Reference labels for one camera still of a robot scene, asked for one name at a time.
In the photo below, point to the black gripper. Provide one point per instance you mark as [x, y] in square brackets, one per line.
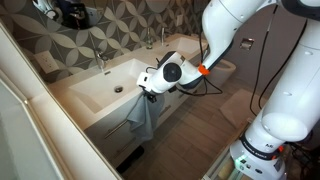
[150, 96]

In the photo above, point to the blue-grey ribbed towel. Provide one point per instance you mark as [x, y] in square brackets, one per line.
[143, 120]

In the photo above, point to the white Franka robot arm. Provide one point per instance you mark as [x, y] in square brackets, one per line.
[293, 100]

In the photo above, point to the clear glass bottle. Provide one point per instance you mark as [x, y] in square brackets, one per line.
[149, 41]

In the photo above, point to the chrome faucet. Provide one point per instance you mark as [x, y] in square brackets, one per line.
[100, 61]
[163, 36]

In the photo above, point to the white vanity cabinet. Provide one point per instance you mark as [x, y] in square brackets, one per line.
[96, 131]

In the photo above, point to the black bathroom scale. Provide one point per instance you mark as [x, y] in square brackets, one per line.
[130, 160]

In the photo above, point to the white toilet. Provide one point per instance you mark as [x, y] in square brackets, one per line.
[225, 71]

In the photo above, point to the beige bath mat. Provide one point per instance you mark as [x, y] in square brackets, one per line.
[236, 108]

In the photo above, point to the robot mounting cart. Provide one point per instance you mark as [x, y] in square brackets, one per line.
[221, 170]

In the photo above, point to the chrome toilet paper holder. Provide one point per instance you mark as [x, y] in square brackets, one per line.
[246, 44]

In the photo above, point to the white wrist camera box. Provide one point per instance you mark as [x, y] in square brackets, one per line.
[144, 80]

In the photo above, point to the round wall mirror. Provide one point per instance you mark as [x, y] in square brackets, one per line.
[73, 15]

